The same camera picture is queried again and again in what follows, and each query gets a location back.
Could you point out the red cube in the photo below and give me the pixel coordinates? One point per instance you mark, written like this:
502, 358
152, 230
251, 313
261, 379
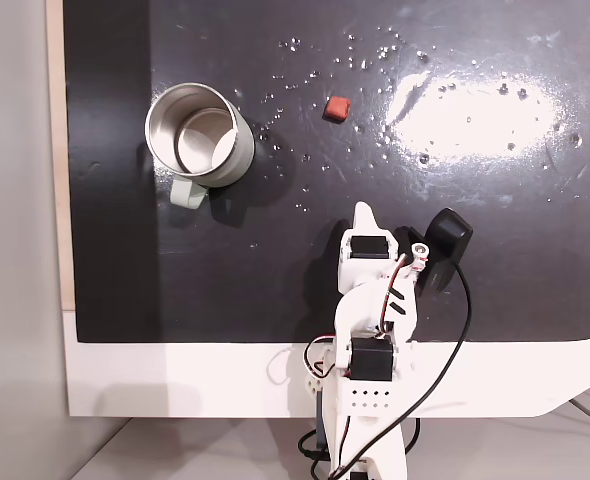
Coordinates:
337, 109

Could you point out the light wooden board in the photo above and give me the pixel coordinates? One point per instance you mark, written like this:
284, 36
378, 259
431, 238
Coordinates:
55, 150

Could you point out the black camera box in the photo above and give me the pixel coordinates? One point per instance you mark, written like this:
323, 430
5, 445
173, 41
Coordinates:
445, 235

